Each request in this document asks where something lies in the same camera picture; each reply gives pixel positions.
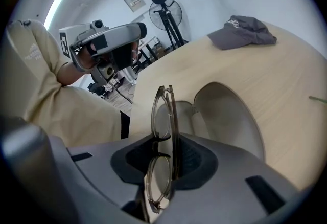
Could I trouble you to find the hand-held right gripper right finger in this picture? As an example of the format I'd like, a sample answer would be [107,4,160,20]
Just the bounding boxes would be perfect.
[154,132,306,224]

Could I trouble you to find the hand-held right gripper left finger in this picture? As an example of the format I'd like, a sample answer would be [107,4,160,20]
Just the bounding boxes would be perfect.
[49,133,157,224]

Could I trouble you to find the black coat rack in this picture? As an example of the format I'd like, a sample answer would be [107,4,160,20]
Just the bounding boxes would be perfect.
[124,0,192,48]

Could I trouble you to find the person's left hand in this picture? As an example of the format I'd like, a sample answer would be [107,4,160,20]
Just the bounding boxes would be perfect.
[77,44,101,72]

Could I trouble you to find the black pedestal fan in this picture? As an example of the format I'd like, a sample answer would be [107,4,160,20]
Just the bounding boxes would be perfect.
[148,0,183,32]

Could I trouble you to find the long ceiling light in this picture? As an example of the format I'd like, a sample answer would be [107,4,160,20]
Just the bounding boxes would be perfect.
[42,0,76,31]

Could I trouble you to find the beige pouch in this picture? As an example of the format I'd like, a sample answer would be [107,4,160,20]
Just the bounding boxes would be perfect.
[154,81,266,163]

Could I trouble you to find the grey wall panel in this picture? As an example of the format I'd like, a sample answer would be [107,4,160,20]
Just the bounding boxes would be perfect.
[124,0,147,13]

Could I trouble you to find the person's beige t-shirt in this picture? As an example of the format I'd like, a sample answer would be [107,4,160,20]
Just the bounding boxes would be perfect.
[1,19,124,148]

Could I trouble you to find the person's left forearm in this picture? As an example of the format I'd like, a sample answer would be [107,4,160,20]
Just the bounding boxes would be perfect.
[56,60,86,88]

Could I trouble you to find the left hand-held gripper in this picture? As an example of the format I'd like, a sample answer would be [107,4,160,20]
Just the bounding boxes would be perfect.
[58,19,148,85]

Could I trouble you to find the grey baseball cap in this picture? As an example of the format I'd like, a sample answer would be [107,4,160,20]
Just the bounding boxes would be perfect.
[206,15,278,51]

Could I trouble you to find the clear-framed eyeglasses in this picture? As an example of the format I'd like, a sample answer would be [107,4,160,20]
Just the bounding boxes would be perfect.
[144,84,181,215]

